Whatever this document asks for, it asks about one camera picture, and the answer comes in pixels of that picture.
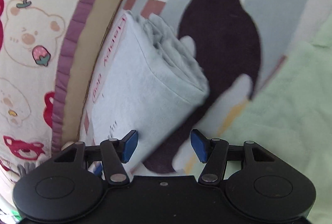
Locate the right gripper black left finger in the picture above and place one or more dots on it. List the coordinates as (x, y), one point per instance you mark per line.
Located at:
(73, 182)

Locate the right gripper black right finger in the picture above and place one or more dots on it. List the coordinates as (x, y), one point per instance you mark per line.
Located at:
(256, 183)

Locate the light grey sweatshirt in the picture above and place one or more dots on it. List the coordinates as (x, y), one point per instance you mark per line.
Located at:
(154, 83)

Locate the light green blanket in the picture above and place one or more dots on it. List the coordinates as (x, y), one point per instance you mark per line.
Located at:
(291, 117)

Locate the striped pink grey rug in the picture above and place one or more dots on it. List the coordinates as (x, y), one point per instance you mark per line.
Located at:
(239, 45)

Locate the cartoon bear bed sheet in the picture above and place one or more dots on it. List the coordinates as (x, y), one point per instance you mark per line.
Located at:
(36, 35)

